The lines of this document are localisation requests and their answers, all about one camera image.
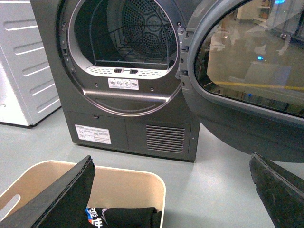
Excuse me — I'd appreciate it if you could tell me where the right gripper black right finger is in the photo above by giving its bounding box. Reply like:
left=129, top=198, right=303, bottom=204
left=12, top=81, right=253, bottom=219
left=249, top=152, right=304, bottom=228

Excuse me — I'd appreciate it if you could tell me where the cream plastic laundry hamper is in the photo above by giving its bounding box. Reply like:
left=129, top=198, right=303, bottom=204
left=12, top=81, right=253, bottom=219
left=0, top=161, right=166, bottom=227

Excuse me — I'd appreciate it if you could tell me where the dark grey tumble dryer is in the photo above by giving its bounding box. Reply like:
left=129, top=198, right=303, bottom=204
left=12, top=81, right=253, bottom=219
left=31, top=0, right=200, bottom=162

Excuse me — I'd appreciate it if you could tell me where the white appliance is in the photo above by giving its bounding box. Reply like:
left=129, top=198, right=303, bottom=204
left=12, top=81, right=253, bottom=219
left=0, top=0, right=61, bottom=127

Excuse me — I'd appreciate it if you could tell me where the black printed t-shirt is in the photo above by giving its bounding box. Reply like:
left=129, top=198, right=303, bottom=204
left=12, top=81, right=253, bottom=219
left=80, top=207, right=162, bottom=228

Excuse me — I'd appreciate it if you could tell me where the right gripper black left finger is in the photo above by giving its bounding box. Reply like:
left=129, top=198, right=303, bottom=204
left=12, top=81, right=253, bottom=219
left=0, top=155, right=95, bottom=228

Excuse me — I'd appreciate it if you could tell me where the round dryer door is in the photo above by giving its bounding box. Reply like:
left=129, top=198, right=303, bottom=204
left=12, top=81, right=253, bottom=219
left=180, top=0, right=304, bottom=162

